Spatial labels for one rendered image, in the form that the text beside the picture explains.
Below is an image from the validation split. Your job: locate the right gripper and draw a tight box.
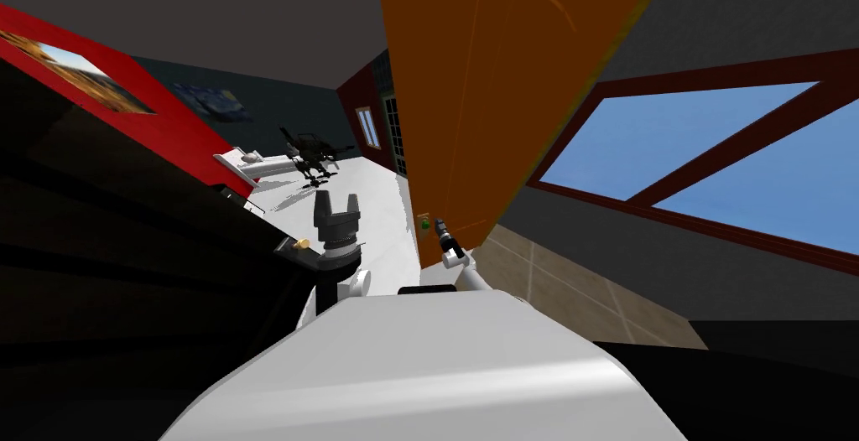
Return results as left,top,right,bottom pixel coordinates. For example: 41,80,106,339
434,219,466,260

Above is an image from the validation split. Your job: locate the desert landscape wall picture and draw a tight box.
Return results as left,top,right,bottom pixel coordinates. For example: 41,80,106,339
0,28,157,116

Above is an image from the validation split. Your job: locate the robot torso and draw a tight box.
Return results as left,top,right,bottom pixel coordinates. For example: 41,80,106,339
159,283,689,441

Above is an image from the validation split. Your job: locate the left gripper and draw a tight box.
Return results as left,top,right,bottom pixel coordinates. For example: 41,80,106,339
313,189,362,246

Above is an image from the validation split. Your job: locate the blue wall picture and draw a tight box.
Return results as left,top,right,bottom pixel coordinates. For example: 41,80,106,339
172,81,254,124

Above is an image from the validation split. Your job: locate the large dark red framed window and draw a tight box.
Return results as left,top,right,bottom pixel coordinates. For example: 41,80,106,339
526,48,859,278

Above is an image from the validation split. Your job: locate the white bed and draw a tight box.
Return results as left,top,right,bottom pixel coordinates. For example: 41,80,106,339
212,146,340,181

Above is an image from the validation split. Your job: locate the black cabinet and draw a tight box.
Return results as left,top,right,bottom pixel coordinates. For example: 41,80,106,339
0,58,325,441

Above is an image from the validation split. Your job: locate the dark glazed door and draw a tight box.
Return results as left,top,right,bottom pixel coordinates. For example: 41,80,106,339
382,95,409,178

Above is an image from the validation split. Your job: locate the orange door leaf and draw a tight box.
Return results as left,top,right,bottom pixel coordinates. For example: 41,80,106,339
375,0,679,270

